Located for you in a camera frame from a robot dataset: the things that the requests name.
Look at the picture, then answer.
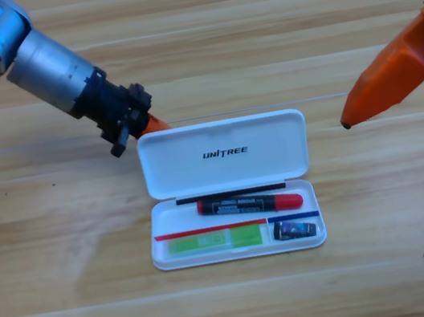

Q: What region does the green and white lead box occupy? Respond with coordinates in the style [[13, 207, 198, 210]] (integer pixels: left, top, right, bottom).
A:
[[166, 223, 265, 261]]

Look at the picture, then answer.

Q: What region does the red and black marker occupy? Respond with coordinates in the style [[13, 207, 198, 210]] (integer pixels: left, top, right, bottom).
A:
[[195, 182, 306, 226]]

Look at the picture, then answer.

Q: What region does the white Unitree pencil case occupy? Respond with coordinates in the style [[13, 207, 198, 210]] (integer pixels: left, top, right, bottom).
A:
[[131, 105, 330, 275]]

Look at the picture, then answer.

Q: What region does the blue and black eraser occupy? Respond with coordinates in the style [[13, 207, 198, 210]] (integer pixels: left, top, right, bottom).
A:
[[271, 214, 320, 244]]

